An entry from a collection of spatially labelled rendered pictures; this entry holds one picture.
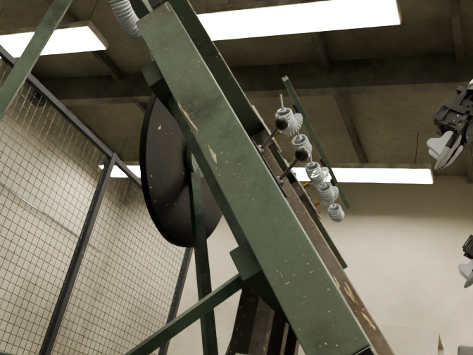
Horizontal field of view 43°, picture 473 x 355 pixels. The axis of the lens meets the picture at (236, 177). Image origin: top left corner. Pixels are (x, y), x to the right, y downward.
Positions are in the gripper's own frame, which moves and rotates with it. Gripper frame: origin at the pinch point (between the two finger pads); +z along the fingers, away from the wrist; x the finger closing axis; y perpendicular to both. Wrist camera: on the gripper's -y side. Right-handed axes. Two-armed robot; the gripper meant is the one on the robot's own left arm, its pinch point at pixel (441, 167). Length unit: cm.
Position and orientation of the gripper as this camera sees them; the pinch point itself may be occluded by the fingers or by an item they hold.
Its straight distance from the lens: 140.7
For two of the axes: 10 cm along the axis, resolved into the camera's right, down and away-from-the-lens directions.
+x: -3.8, -4.8, -7.9
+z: -6.1, 7.7, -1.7
